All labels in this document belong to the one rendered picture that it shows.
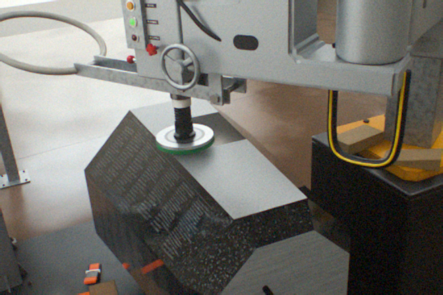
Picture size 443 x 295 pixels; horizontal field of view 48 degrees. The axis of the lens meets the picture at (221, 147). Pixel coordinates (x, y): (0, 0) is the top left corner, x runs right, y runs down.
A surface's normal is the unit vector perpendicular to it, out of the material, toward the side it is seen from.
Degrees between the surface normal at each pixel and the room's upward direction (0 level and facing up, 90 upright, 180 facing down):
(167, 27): 90
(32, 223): 0
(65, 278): 0
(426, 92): 90
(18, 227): 0
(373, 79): 90
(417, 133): 90
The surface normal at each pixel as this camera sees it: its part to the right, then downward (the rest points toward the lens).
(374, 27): -0.19, 0.43
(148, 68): -0.51, 0.39
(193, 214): -0.67, -0.47
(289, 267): 0.40, 0.38
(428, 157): -0.23, -0.91
